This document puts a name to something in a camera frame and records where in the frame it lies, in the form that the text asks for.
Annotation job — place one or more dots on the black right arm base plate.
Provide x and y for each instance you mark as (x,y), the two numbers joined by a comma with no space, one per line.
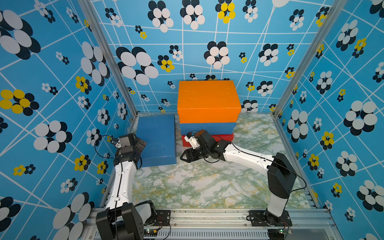
(261,218)

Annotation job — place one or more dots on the aluminium corner post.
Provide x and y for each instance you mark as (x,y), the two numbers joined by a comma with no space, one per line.
(320,36)
(102,41)

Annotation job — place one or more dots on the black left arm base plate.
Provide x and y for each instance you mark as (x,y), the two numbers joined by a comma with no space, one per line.
(162,219)

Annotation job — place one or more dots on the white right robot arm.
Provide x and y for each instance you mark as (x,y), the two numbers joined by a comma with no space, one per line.
(279,171)

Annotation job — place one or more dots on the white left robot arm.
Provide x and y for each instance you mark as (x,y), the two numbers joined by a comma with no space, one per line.
(122,220)

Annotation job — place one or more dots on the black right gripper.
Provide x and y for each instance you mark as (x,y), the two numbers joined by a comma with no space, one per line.
(188,155)

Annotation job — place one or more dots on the aluminium front rail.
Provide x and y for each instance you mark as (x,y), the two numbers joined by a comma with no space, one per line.
(231,224)

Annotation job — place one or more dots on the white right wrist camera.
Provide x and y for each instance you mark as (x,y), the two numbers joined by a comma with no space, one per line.
(193,140)

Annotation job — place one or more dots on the right green circuit board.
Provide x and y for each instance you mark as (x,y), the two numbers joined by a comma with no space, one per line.
(279,234)

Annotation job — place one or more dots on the green circuit board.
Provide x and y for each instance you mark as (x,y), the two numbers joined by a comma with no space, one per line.
(279,234)
(151,233)

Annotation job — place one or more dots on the red shoebox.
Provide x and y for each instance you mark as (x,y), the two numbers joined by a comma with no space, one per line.
(216,137)

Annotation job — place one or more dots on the left aluminium corner post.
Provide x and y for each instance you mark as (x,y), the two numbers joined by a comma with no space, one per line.
(102,41)

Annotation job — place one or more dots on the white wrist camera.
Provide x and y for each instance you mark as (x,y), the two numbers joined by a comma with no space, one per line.
(116,142)
(193,140)

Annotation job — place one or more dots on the orange shoebox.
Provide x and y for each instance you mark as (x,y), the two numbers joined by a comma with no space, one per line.
(208,102)

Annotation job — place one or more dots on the left green circuit board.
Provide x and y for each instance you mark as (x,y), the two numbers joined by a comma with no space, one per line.
(151,233)

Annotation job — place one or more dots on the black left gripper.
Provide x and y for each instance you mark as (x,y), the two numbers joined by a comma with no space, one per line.
(139,146)

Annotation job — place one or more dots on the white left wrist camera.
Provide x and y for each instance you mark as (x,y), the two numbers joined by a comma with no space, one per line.
(116,142)

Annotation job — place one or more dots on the right aluminium corner post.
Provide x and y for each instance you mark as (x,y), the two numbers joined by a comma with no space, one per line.
(320,36)

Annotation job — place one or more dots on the blue shoebox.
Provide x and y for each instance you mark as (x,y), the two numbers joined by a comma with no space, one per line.
(212,128)
(159,132)

